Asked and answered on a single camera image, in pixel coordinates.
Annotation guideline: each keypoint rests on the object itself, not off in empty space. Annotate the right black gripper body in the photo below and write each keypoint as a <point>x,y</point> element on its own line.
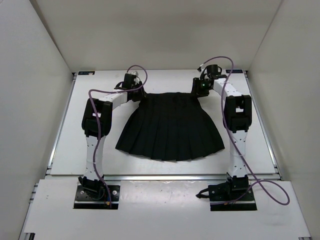
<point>201,88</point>

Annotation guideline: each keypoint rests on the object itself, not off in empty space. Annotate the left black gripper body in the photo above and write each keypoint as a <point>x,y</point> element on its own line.
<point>139,95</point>

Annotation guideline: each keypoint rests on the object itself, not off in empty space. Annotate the black pleated skirt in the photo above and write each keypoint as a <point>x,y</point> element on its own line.
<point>170,126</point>

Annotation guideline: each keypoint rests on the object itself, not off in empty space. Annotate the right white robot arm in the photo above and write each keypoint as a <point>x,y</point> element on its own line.
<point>236,118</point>

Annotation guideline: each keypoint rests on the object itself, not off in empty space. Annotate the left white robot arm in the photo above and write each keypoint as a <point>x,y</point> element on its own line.
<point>96,124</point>

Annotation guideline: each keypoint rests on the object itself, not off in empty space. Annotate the right blue corner label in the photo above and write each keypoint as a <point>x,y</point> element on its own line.
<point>234,71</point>

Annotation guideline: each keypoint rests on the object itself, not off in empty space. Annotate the blue corner label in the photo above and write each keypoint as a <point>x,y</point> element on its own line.
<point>86,73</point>
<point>234,71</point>

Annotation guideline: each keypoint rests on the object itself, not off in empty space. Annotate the left blue corner label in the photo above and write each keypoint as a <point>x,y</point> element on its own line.
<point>86,73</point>

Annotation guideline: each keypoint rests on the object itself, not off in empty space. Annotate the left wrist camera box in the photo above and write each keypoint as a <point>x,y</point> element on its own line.
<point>135,77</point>

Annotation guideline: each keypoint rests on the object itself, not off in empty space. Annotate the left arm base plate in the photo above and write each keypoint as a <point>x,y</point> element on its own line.
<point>97,201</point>

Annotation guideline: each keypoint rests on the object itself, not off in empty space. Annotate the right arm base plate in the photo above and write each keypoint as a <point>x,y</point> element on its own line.
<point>222,198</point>

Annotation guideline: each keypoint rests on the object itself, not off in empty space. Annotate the aluminium table rail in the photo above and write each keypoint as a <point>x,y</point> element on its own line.
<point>215,177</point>

